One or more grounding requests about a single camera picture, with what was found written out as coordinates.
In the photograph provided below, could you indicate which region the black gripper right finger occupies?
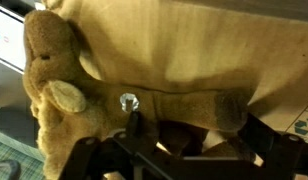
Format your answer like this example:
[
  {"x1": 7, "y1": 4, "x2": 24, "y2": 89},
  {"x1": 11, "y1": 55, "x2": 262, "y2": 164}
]
[{"x1": 238, "y1": 112, "x2": 308, "y2": 180}]

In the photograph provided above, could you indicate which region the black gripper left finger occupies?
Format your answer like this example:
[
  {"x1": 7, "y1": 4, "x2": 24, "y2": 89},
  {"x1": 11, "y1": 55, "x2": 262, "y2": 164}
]
[{"x1": 58, "y1": 110, "x2": 195, "y2": 180}]

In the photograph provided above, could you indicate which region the brown plush moose toy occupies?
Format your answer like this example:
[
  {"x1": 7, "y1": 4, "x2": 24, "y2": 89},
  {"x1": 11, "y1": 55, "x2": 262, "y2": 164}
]
[{"x1": 22, "y1": 9, "x2": 260, "y2": 180}]

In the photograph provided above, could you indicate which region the white tablet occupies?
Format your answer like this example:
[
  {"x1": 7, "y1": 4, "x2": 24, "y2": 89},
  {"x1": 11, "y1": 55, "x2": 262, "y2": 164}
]
[{"x1": 0, "y1": 3, "x2": 28, "y2": 73}]

